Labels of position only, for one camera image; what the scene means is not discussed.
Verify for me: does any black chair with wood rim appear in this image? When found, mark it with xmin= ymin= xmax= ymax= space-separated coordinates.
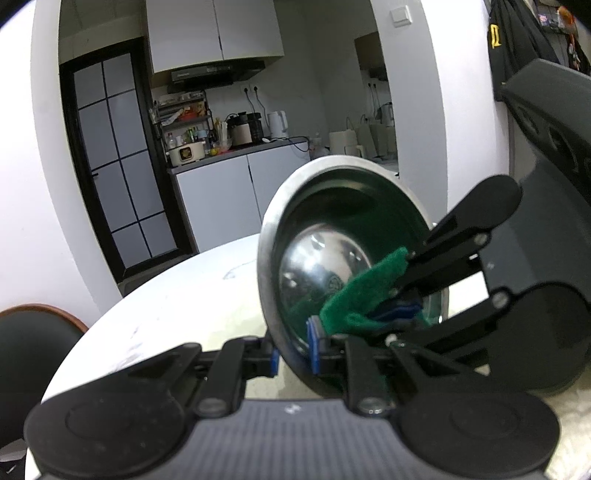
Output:
xmin=0 ymin=304 xmax=88 ymax=447

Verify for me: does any white upper kitchen cabinet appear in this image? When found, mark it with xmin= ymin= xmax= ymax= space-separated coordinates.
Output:
xmin=145 ymin=0 xmax=284 ymax=73

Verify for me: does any white lower kitchen cabinet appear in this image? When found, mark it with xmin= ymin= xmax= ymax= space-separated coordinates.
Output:
xmin=169 ymin=136 xmax=311 ymax=253

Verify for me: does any black coffee maker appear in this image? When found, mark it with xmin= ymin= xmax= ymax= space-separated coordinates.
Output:
xmin=225 ymin=112 xmax=263 ymax=149

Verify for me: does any black framed glass door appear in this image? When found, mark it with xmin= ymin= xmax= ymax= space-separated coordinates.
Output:
xmin=58 ymin=37 xmax=192 ymax=283

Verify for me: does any black hanging jacket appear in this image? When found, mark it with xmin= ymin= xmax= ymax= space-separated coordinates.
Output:
xmin=486 ymin=0 xmax=591 ymax=103

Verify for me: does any cream woven table mat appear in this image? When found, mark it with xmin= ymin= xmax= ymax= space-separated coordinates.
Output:
xmin=475 ymin=363 xmax=591 ymax=480

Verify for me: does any stainless steel bowl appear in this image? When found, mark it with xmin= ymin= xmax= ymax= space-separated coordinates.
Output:
xmin=256 ymin=155 xmax=433 ymax=397

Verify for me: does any white air fryer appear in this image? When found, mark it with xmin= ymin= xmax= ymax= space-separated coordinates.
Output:
xmin=329 ymin=129 xmax=366 ymax=158

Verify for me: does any black metal spice rack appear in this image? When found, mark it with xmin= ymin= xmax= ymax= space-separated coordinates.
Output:
xmin=150 ymin=90 xmax=213 ymax=155

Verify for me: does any green scouring pad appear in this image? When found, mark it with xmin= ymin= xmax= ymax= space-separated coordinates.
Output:
xmin=320 ymin=247 xmax=409 ymax=336

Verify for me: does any black range hood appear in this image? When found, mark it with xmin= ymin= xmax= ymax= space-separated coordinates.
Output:
xmin=167 ymin=58 xmax=266 ymax=94

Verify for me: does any white electric kettle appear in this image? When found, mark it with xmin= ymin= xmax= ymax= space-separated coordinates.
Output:
xmin=267 ymin=110 xmax=288 ymax=139

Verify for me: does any white rice cooker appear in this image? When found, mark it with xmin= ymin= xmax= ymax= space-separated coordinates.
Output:
xmin=168 ymin=142 xmax=205 ymax=167

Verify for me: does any white kitchen cabinet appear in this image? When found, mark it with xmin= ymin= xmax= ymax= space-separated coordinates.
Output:
xmin=169 ymin=136 xmax=311 ymax=253
xmin=145 ymin=0 xmax=284 ymax=73

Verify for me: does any white wall switch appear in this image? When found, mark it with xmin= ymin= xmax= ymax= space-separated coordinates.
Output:
xmin=390 ymin=5 xmax=413 ymax=28

